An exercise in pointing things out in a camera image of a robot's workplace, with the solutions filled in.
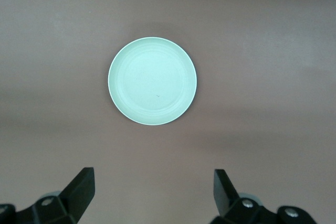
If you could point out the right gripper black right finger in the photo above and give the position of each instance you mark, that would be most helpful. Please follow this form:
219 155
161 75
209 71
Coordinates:
231 208

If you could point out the mint green round plate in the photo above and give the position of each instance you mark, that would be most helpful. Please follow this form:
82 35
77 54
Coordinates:
152 81

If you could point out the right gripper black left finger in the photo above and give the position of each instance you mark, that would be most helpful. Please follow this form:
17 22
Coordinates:
76 195

